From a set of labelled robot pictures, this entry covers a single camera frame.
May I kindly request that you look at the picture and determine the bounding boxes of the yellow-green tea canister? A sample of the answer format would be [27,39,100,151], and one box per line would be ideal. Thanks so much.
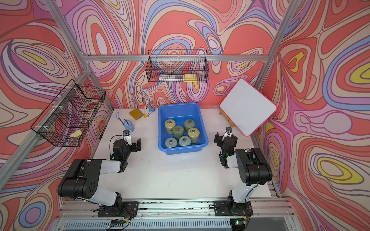
[188,128,200,144]

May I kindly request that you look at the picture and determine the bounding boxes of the grey-blue tea canister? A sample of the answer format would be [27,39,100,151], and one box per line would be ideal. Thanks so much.
[178,136,191,147]
[165,137,178,148]

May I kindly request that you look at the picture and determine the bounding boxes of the dark green tea canister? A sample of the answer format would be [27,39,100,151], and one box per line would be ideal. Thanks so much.
[172,125,184,140]

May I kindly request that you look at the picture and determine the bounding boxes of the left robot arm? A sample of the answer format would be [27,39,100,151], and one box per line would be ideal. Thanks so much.
[57,139,141,218]

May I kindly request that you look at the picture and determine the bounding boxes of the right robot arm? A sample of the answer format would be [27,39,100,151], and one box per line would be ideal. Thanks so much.
[212,132,273,216]

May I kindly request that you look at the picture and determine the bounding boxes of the olive green tea canister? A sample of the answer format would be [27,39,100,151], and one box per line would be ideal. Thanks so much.
[184,119,195,133]

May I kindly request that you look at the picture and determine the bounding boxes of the blue plastic basket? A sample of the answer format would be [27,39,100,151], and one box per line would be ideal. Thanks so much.
[158,103,209,155]

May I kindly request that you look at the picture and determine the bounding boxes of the pale yellow tea canister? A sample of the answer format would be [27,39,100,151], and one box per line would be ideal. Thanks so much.
[164,119,176,135]

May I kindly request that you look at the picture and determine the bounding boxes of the yellow sponge in basket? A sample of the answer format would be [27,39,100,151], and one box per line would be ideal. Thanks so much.
[69,130,82,139]

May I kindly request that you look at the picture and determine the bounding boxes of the yellow box in basket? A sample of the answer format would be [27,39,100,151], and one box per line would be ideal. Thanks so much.
[184,74,198,83]

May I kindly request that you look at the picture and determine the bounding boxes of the wooden easel stand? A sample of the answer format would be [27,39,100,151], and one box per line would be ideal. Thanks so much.
[219,108,236,128]

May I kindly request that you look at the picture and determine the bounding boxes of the yellow sticky note pad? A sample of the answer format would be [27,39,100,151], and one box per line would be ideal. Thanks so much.
[129,108,144,120]

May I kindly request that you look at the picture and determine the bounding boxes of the blue binder clip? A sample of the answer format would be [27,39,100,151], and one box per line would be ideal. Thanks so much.
[147,107,155,116]

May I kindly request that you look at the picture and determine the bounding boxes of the white board pink frame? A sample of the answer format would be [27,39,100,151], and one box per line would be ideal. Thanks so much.
[220,80,277,136]

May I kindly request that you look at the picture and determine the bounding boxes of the black wire basket left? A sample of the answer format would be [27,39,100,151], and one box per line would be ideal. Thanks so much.
[31,80,106,147]

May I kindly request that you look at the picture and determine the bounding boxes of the black wire basket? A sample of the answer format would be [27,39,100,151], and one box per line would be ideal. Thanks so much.
[31,80,106,147]
[145,49,209,83]

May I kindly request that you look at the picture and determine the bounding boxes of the black wire basket back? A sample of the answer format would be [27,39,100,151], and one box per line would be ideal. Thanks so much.
[145,49,209,83]

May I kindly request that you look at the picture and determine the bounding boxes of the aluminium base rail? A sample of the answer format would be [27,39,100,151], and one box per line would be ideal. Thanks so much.
[49,197,303,231]

